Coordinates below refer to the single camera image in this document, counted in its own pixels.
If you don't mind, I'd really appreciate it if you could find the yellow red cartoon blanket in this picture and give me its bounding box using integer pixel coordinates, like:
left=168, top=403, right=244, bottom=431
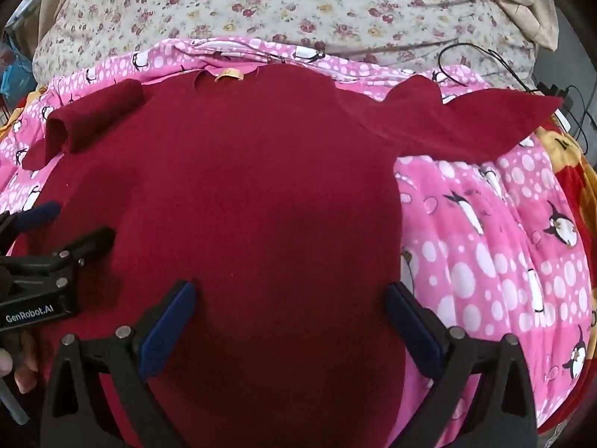
left=532, top=111, right=597, bottom=436

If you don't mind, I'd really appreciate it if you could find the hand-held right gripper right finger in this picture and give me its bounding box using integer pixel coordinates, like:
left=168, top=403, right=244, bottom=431
left=383, top=282, right=542, bottom=448

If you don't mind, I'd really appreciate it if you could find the black cable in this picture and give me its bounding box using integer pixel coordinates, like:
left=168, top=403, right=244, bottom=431
left=437, top=43, right=597, bottom=150

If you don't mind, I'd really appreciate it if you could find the floral quilt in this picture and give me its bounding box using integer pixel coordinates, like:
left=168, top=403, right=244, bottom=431
left=32, top=0, right=537, bottom=90

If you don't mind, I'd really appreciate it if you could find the person's left hand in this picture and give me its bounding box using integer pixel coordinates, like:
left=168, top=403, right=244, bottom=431
left=0, top=329, right=42, bottom=395

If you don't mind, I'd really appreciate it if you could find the grey metal rod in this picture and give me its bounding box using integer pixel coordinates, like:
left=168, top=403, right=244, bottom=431
left=0, top=378, right=29, bottom=426

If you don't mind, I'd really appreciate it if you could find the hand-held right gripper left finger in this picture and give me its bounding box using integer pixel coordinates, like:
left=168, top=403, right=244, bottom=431
left=40, top=280, right=197, bottom=448

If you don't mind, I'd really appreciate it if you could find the beige cloth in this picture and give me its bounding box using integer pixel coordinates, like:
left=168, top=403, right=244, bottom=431
left=473, top=0, right=560, bottom=52

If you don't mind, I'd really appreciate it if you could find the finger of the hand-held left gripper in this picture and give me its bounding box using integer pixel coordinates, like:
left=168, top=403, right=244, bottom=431
left=0, top=200, right=62, bottom=240
left=0, top=226, right=116, bottom=292

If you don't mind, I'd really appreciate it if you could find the pink penguin print blanket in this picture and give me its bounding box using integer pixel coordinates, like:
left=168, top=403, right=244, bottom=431
left=0, top=37, right=597, bottom=448

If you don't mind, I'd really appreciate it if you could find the dark red sweater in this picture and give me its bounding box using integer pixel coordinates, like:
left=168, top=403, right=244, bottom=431
left=21, top=63, right=563, bottom=448

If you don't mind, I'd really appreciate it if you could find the blue plastic bag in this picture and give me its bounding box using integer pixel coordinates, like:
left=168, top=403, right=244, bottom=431
left=0, top=28, right=39, bottom=100

